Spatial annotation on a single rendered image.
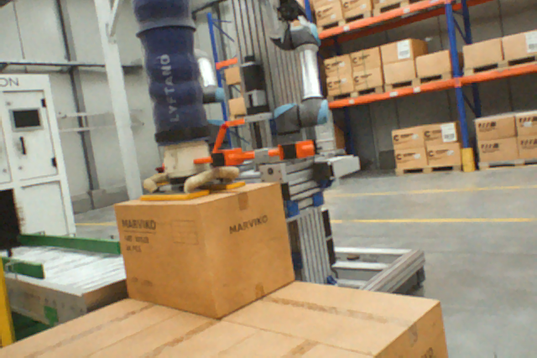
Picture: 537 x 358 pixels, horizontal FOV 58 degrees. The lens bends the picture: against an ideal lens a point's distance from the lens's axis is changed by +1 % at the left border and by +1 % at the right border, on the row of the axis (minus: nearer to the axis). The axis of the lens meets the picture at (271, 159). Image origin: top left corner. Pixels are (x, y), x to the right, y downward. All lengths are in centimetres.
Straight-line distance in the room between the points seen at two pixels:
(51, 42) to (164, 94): 1083
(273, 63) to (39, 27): 1036
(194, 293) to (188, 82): 79
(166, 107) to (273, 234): 64
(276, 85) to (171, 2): 87
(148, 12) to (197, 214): 80
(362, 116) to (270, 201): 916
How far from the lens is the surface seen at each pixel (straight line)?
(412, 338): 150
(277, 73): 260
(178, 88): 189
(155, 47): 193
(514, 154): 869
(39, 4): 1283
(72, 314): 235
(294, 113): 233
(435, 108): 1037
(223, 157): 173
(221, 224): 168
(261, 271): 182
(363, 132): 1094
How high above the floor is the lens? 113
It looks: 3 degrees down
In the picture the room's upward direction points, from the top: 9 degrees counter-clockwise
